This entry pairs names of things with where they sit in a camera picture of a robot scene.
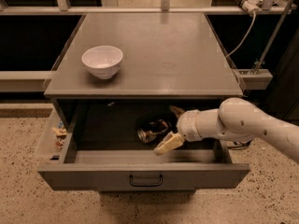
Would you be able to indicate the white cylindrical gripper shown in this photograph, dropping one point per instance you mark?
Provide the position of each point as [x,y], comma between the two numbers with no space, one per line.
[186,125]

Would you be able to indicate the crushed orange can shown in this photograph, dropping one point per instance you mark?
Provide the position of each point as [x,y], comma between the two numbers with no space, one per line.
[148,132]

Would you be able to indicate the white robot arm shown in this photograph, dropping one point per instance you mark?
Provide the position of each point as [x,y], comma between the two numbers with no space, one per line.
[236,120]

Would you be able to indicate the grey open top drawer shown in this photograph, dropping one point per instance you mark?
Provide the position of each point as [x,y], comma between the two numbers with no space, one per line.
[102,150]

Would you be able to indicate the grey metal cabinet counter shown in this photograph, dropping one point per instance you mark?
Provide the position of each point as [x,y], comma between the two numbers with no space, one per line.
[165,55]

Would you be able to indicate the white ceramic bowl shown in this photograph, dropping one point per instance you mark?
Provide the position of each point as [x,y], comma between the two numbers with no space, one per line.
[103,62]

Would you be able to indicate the small colourful items in bin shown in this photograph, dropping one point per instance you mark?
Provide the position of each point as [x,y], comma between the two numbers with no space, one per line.
[60,133]

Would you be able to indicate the clear plastic side bin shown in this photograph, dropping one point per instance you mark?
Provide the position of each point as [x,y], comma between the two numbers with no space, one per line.
[45,148]

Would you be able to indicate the white power strip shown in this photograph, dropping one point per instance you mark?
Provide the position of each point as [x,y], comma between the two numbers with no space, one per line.
[250,6]

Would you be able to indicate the black drawer handle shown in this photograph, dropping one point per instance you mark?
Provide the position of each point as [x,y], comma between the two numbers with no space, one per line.
[145,181]

